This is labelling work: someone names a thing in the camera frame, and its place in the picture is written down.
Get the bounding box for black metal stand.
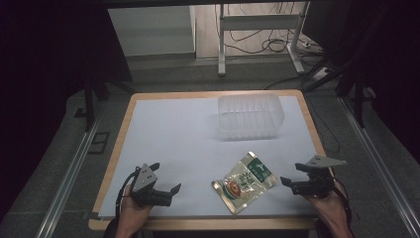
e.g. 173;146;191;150
82;74;134;133
303;49;377;129

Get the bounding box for aluminium floor rail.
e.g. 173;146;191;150
34;118;101;238
340;97;420;238

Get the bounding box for white metal desk frame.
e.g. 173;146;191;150
216;1;311;77

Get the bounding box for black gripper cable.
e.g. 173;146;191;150
332;177;354;230
114;167;142;220

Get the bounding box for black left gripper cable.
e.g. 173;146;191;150
114;167;142;220

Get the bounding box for white table mat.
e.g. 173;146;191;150
98;95;320;220

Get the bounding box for clear plastic container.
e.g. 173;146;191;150
217;93;285;142

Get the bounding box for black rectangular floor frame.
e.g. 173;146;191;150
87;131;111;156

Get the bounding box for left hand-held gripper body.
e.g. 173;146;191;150
130;163;173;208

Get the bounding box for white board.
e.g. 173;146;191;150
108;5;196;58

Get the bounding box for thin black floor cable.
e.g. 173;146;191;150
305;94;341;155

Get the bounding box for green and cream snack packet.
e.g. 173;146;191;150
211;151;278;216

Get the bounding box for tangle of black floor cables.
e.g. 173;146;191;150
227;3;320;57

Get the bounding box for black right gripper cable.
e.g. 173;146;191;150
332;177;354;230

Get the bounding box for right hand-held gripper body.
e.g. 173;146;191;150
291;155;348;199

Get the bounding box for white power strip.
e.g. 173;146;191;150
311;66;332;82

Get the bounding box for person's left hand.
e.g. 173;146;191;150
116;183;155;230

